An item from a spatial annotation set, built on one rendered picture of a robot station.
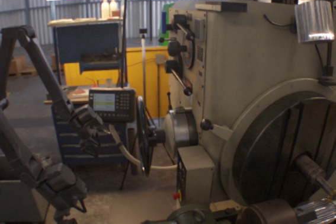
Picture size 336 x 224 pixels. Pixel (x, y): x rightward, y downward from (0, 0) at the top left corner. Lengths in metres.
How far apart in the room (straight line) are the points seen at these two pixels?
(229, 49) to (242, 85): 0.14
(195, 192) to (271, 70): 0.52
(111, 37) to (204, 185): 2.27
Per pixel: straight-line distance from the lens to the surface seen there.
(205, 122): 0.86
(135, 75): 3.71
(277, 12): 0.94
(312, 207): 0.96
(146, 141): 0.97
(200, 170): 0.90
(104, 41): 2.94
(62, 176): 0.75
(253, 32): 0.89
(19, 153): 0.75
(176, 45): 1.08
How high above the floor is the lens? 1.86
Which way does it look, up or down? 21 degrees down
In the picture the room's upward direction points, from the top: straight up
